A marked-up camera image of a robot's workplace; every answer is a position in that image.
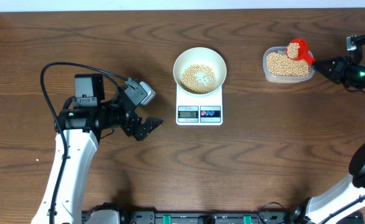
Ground red plastic measuring scoop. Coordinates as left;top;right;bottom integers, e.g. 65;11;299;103
286;39;315;65

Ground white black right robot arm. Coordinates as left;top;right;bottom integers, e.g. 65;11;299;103
291;57;365;223

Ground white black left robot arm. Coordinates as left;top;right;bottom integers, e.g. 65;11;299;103
32;73;163;223

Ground white digital kitchen scale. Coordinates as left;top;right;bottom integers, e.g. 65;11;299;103
176;86;223;126

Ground soybeans in bowl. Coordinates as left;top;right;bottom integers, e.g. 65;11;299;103
181;64;216;94

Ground cream round bowl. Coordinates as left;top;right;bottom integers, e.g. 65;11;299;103
173;47;227;95

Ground clear container of soybeans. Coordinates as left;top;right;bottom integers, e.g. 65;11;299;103
263;47;315;84

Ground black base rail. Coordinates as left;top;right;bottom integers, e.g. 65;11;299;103
82;203;302;224

